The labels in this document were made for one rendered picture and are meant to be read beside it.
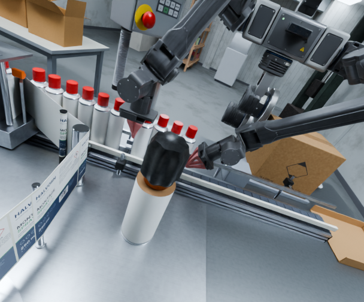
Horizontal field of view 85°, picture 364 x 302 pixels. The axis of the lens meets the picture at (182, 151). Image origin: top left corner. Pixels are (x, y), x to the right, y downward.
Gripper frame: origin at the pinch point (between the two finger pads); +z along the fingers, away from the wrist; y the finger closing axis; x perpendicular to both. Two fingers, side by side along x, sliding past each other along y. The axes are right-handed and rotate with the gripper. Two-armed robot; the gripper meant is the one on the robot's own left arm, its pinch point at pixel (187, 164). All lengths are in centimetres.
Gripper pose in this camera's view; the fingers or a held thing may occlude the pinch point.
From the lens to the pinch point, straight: 75.2
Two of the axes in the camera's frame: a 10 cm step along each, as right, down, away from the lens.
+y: -0.9, 5.4, -8.4
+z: -8.3, 4.2, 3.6
